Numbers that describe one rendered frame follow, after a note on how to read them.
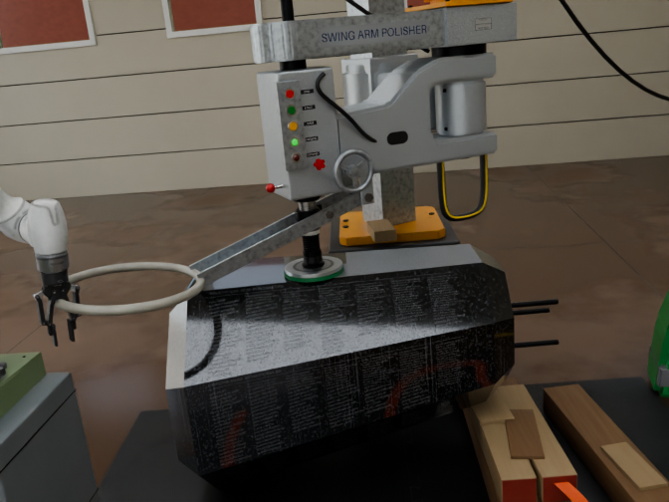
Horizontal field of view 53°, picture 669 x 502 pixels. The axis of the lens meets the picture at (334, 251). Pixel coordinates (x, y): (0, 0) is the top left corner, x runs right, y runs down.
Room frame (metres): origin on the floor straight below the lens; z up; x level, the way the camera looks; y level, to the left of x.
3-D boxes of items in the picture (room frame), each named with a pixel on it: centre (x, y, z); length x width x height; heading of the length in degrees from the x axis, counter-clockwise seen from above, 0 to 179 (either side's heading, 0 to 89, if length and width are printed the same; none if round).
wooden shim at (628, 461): (1.99, -0.97, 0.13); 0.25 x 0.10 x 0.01; 7
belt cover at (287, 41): (2.45, -0.24, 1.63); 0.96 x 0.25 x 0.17; 113
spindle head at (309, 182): (2.35, 0.01, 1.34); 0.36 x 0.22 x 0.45; 113
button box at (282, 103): (2.19, 0.10, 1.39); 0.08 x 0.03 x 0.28; 113
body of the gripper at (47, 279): (1.91, 0.84, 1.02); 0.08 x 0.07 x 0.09; 129
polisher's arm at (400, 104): (2.46, -0.29, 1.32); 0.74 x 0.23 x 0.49; 113
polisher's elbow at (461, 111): (2.57, -0.53, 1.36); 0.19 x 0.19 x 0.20
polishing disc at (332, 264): (2.32, 0.08, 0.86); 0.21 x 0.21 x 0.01
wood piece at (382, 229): (2.93, -0.22, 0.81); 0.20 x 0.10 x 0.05; 5
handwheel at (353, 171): (2.25, -0.08, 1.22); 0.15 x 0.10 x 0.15; 113
